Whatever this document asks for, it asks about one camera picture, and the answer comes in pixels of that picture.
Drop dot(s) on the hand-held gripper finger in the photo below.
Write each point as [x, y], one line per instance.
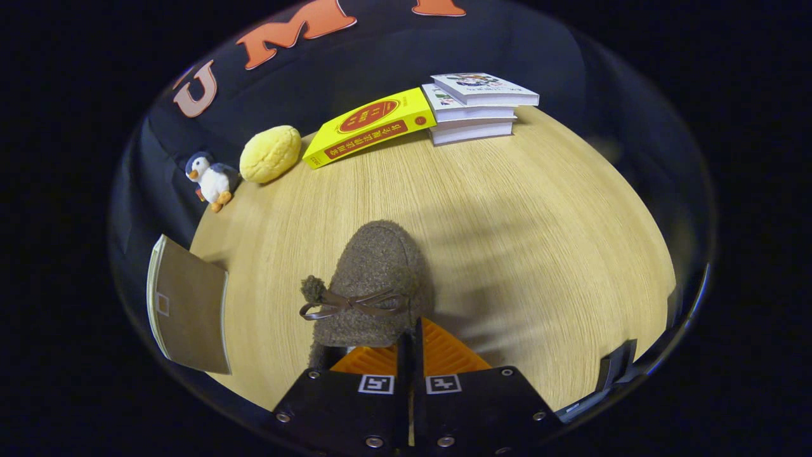
[420, 381]
[406, 393]

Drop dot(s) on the brown fuzzy shoe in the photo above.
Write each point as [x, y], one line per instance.
[374, 266]

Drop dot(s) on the brown fabric storage box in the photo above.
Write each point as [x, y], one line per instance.
[190, 311]

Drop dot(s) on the yellow book with red circle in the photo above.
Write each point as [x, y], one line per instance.
[368, 127]

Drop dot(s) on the yellow bun-shaped plush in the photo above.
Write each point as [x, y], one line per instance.
[269, 154]

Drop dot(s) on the penguin plush toy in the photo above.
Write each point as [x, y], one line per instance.
[214, 183]

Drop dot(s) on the white book with floral cover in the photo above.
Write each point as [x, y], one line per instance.
[485, 86]

